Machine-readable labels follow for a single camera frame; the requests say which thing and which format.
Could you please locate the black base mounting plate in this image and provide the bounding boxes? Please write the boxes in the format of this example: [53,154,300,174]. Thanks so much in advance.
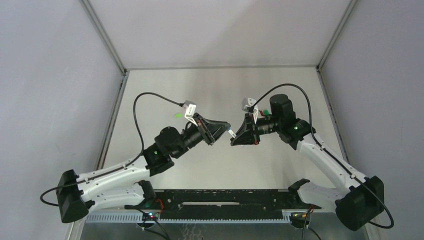
[124,178,322,221]

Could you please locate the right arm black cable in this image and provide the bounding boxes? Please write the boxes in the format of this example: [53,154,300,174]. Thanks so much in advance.
[250,83,395,230]

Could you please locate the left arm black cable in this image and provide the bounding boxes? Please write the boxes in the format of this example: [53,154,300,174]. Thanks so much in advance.
[39,92,186,240]

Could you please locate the right controller board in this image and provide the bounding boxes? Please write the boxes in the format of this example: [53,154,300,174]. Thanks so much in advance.
[289,212,311,223]

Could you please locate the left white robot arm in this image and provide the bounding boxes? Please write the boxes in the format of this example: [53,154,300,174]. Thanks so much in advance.
[55,113,231,224]

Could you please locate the controller board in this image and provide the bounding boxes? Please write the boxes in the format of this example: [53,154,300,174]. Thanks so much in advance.
[289,212,311,223]
[141,212,160,222]

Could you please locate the aluminium frame rail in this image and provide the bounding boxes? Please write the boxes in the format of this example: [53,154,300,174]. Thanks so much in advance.
[74,188,376,223]

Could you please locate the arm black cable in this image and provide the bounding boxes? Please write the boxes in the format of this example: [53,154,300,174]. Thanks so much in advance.
[39,92,186,240]
[250,83,395,230]

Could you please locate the left controller board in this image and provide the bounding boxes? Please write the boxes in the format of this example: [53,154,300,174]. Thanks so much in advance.
[141,212,160,222]

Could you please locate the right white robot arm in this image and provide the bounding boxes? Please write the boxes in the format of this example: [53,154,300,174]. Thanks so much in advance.
[230,94,385,231]

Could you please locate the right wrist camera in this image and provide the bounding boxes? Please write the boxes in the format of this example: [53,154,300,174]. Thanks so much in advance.
[241,97,260,123]

